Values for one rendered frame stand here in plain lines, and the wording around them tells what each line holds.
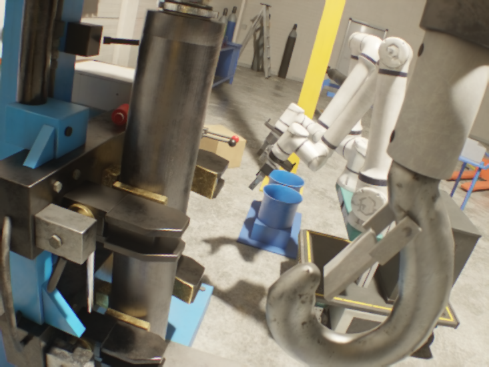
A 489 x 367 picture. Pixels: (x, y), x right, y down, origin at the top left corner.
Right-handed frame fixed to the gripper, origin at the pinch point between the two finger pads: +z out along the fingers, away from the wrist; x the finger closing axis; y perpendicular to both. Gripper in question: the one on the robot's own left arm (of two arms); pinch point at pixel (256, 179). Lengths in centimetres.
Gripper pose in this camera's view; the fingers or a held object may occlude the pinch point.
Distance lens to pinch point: 189.6
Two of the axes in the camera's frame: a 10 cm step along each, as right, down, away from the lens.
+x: -2.7, 4.4, -8.6
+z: -5.7, 6.5, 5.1
